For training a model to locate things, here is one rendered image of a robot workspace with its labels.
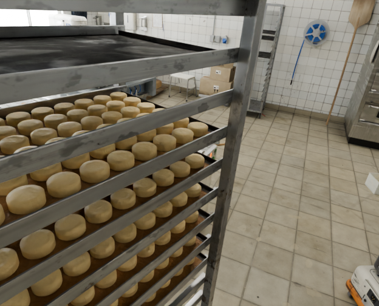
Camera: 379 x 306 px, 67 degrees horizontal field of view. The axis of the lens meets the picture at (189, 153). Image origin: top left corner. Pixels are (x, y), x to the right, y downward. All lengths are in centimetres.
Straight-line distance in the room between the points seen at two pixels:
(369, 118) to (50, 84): 470
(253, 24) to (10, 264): 59
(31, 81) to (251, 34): 43
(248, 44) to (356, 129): 439
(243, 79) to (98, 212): 40
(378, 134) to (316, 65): 161
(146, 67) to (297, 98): 545
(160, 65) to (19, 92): 21
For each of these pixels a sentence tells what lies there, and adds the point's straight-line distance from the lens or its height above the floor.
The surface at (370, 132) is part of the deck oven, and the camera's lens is 499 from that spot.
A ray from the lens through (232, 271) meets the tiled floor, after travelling 235.
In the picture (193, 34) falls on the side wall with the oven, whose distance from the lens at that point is 610.
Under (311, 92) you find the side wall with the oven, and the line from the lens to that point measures 580.
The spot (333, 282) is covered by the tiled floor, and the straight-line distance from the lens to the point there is 258.
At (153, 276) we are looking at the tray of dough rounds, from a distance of 82.
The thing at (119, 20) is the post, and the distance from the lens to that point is 94.
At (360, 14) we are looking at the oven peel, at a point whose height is 178.
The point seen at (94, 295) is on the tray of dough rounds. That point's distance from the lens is 69.
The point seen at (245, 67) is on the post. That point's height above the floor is 166.
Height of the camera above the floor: 178
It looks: 28 degrees down
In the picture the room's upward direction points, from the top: 5 degrees clockwise
